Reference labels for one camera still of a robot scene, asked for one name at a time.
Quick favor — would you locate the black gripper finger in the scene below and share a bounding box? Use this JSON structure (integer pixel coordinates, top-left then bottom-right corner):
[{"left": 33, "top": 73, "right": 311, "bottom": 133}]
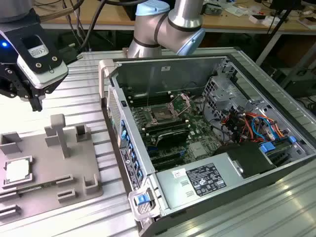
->
[{"left": 0, "top": 63, "right": 46, "bottom": 113}]

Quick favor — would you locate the silver square CPU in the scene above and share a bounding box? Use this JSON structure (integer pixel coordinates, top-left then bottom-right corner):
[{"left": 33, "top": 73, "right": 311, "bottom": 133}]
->
[{"left": 4, "top": 158, "right": 32, "bottom": 185}]

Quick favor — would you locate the black RAM slot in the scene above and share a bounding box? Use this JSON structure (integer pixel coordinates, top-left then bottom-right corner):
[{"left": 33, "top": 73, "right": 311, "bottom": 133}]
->
[
  {"left": 145, "top": 122, "right": 190, "bottom": 135},
  {"left": 128, "top": 91, "right": 171, "bottom": 99},
  {"left": 144, "top": 118, "right": 186, "bottom": 129},
  {"left": 130, "top": 96, "right": 172, "bottom": 106}
]

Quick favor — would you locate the CPU socket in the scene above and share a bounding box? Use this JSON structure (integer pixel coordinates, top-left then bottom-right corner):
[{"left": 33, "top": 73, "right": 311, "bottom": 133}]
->
[{"left": 149, "top": 104, "right": 177, "bottom": 124}]

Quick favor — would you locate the black expansion slot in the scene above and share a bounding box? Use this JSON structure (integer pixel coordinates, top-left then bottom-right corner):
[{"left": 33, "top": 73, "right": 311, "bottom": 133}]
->
[{"left": 150, "top": 151, "right": 185, "bottom": 166}]

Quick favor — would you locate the grey plastic parts rack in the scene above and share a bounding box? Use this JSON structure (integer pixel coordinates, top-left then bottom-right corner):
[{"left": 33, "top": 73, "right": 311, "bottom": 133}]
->
[{"left": 0, "top": 114, "right": 104, "bottom": 219}]

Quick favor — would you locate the green RAM stick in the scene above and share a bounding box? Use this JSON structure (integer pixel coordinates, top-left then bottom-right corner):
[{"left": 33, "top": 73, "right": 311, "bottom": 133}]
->
[{"left": 18, "top": 181, "right": 59, "bottom": 195}]

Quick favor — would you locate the wooden desk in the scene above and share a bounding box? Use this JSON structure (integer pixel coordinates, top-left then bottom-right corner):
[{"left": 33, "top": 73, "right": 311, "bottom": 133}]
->
[{"left": 32, "top": 0, "right": 316, "bottom": 32}]

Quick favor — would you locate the open grey PC case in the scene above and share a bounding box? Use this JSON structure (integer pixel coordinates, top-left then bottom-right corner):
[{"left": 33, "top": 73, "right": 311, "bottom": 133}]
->
[{"left": 98, "top": 53, "right": 316, "bottom": 237}]

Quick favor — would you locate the black expansion card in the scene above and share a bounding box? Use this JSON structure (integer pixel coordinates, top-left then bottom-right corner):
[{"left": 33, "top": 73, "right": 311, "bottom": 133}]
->
[{"left": 155, "top": 129, "right": 190, "bottom": 148}]

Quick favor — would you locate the blue case release latch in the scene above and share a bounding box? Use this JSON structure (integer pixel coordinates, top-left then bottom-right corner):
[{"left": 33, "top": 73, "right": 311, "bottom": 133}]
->
[{"left": 137, "top": 195, "right": 151, "bottom": 206}]

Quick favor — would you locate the metal socket cover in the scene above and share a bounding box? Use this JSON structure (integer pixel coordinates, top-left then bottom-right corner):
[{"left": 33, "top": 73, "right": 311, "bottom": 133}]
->
[{"left": 168, "top": 92, "right": 192, "bottom": 117}]

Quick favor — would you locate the green motherboard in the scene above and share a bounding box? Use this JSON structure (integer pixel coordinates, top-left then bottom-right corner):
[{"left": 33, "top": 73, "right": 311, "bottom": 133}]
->
[{"left": 127, "top": 93, "right": 223, "bottom": 171}]

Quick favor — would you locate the grey power supply unit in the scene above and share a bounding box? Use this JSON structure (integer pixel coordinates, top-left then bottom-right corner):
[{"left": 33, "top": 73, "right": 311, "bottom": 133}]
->
[{"left": 155, "top": 152, "right": 244, "bottom": 216}]

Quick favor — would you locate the silver chipset heat sink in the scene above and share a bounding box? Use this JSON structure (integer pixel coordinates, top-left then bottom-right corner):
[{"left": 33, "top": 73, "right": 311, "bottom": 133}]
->
[{"left": 189, "top": 142, "right": 209, "bottom": 159}]

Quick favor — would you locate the perforated metal drive cage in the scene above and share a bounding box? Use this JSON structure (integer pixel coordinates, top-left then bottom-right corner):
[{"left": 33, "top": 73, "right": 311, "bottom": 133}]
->
[{"left": 202, "top": 74, "right": 250, "bottom": 122}]

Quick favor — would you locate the black fan shroud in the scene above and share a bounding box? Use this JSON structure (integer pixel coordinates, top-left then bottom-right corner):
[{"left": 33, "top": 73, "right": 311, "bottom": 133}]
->
[{"left": 213, "top": 142, "right": 277, "bottom": 180}]

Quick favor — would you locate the large blue disk carrier latch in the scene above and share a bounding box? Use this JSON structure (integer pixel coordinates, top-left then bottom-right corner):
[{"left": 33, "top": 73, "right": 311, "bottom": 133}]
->
[{"left": 260, "top": 142, "right": 276, "bottom": 154}]

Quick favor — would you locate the white desk leg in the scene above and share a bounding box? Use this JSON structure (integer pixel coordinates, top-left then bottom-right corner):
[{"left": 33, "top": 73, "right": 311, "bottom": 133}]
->
[{"left": 255, "top": 31, "right": 282, "bottom": 65}]

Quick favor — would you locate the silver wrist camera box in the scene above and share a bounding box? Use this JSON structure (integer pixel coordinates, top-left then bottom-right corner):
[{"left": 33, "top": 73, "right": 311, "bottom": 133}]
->
[{"left": 4, "top": 29, "right": 69, "bottom": 90}]

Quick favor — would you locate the black cable bundle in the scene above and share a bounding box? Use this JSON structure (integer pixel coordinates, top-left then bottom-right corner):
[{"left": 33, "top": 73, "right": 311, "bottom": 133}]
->
[{"left": 61, "top": 0, "right": 117, "bottom": 53}]

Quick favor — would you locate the black wire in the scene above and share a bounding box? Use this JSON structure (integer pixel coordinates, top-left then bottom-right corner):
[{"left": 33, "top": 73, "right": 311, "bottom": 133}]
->
[{"left": 203, "top": 95, "right": 236, "bottom": 144}]

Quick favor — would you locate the blue wire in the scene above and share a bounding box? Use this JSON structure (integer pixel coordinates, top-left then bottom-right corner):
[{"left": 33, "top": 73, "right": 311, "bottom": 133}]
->
[{"left": 251, "top": 115, "right": 275, "bottom": 142}]

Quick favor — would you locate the orange wire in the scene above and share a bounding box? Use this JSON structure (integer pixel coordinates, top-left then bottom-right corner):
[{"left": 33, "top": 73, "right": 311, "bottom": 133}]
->
[{"left": 243, "top": 112, "right": 289, "bottom": 138}]

